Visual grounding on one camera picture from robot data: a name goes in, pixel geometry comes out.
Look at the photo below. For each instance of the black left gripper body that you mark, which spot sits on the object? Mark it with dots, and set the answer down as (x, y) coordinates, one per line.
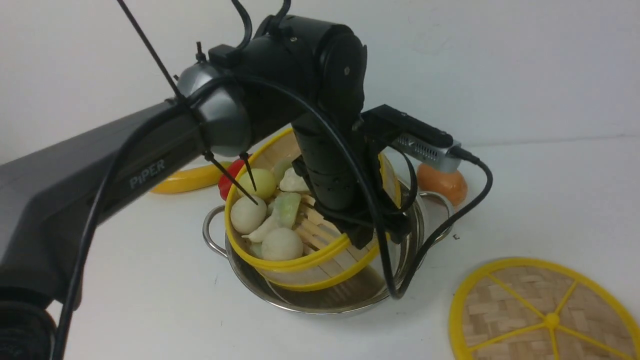
(339, 199)

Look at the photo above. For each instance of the yellow bamboo steamer basket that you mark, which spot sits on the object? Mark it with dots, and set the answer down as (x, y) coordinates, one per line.
(329, 257)

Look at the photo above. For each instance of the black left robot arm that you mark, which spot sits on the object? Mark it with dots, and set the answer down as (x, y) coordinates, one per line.
(296, 71)

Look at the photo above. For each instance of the stainless steel pot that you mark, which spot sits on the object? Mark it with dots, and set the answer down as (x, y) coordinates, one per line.
(363, 290)

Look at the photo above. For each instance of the yellow rimmed woven steamer lid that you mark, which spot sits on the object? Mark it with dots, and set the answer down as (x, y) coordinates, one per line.
(531, 309)

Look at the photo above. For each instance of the green dumpling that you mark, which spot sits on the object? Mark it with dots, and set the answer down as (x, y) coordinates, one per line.
(285, 207)

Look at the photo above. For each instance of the yellow-green round bun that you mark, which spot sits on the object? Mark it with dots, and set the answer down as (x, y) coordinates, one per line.
(264, 183)

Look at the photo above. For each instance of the pale white dumpling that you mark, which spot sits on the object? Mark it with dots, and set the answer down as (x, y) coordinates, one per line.
(257, 236)

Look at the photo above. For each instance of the white round bun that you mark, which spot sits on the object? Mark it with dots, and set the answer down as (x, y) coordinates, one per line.
(282, 244)
(247, 214)

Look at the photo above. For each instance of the brown potato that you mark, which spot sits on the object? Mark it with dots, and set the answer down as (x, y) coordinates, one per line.
(451, 185)

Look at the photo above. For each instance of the red bell pepper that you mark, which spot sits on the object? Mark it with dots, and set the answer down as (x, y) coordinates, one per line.
(224, 185)

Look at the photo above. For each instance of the yellow squash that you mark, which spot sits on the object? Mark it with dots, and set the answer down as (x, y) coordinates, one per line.
(192, 179)

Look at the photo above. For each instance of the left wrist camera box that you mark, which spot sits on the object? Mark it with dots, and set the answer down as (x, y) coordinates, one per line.
(390, 127)

